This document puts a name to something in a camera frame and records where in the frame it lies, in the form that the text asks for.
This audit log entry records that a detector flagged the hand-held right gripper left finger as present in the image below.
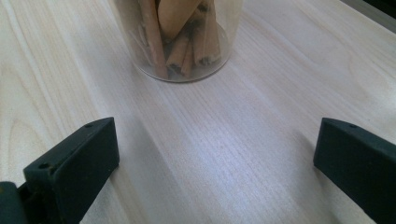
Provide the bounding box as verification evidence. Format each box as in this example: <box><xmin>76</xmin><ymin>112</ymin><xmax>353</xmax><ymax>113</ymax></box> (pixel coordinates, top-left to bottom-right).
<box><xmin>18</xmin><ymin>117</ymin><xmax>120</xmax><ymax>224</ymax></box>

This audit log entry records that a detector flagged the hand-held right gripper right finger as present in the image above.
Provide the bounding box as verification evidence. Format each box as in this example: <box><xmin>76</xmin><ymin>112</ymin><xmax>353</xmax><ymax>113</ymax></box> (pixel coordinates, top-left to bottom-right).
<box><xmin>313</xmin><ymin>117</ymin><xmax>396</xmax><ymax>224</ymax></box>

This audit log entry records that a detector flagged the glass jar with cinnamon sticks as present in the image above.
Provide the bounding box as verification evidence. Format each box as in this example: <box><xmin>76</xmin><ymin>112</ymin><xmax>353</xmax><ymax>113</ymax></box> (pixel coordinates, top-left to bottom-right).
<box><xmin>108</xmin><ymin>0</ymin><xmax>245</xmax><ymax>84</ymax></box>

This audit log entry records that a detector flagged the bundle of cinnamon sticks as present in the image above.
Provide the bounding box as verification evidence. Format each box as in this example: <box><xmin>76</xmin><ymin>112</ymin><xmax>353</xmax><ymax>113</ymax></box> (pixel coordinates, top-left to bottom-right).
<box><xmin>138</xmin><ymin>0</ymin><xmax>222</xmax><ymax>79</ymax></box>

